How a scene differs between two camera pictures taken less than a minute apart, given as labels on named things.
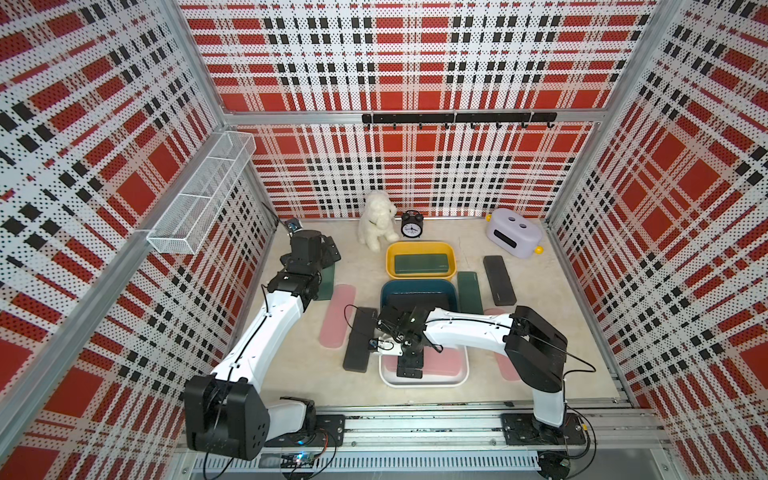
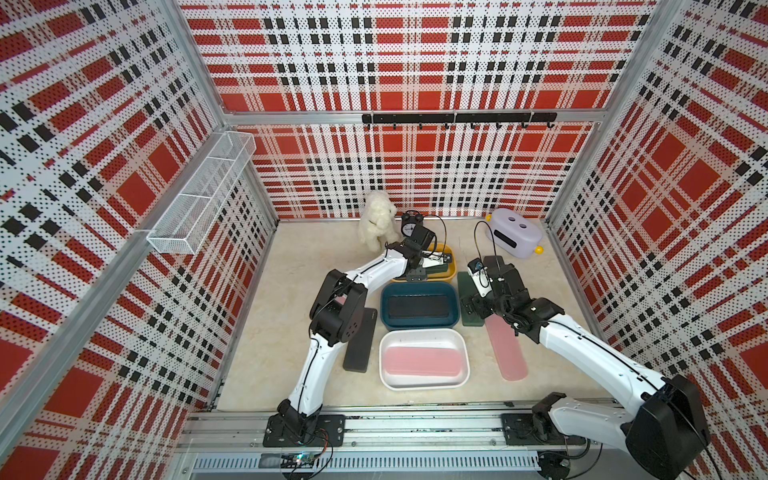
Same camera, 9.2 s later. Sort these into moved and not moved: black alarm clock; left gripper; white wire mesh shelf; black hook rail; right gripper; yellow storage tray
Moved: right gripper; left gripper
Not moved: yellow storage tray; black hook rail; white wire mesh shelf; black alarm clock
